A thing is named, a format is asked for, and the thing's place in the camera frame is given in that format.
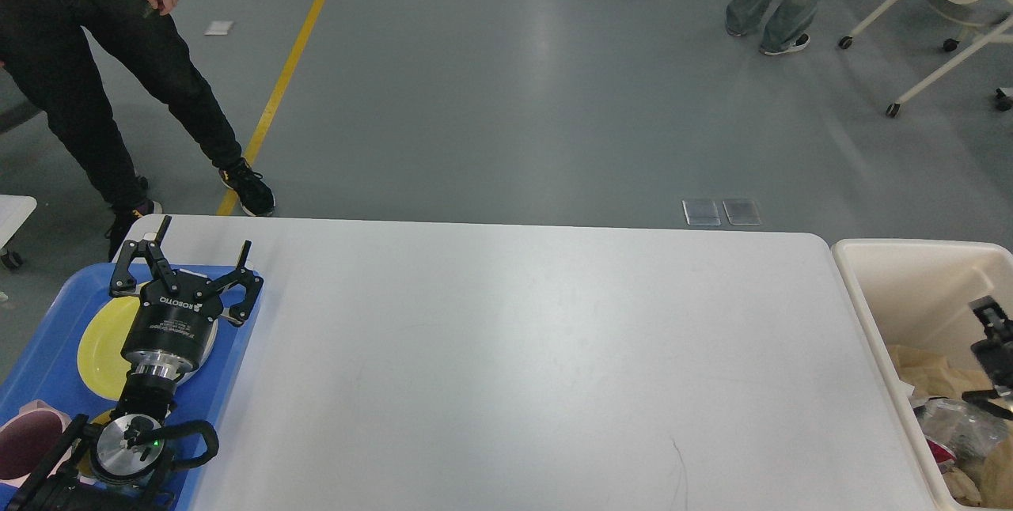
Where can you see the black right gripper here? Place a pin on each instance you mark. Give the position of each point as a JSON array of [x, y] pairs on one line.
[[996, 356]]

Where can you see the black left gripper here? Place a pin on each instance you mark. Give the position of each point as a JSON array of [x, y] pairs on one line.
[[172, 325]]

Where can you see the large brown paper bag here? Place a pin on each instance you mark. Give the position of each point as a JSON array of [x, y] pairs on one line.
[[932, 375]]

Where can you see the crushed red can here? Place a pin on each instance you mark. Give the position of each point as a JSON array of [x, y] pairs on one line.
[[944, 458]]

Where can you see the yellow plastic plate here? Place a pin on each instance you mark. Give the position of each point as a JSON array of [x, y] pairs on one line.
[[100, 365]]

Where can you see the pink mug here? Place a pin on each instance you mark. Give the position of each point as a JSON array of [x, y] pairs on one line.
[[26, 439]]

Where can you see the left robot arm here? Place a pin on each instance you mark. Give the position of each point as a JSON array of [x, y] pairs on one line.
[[148, 457]]

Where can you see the pink plate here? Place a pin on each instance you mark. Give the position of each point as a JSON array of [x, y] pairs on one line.
[[208, 346]]

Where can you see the white plastic bin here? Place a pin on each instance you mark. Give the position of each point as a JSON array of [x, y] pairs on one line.
[[917, 293]]

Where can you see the crumpled brown paper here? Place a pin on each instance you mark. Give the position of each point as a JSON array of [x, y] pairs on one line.
[[994, 487]]

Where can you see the blue plastic tray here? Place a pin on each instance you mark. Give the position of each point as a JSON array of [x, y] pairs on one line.
[[47, 369]]

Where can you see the white side table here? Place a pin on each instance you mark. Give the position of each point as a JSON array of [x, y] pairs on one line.
[[14, 211]]

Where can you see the floor socket plate right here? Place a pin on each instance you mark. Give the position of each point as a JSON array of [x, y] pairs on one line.
[[742, 212]]

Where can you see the floor socket plate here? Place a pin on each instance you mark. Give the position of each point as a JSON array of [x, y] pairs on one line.
[[742, 212], [701, 212]]

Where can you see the floor socket plate left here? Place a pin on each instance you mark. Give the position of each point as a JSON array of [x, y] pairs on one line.
[[701, 212]]

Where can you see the person in black trousers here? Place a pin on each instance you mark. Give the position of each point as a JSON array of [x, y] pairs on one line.
[[45, 48]]

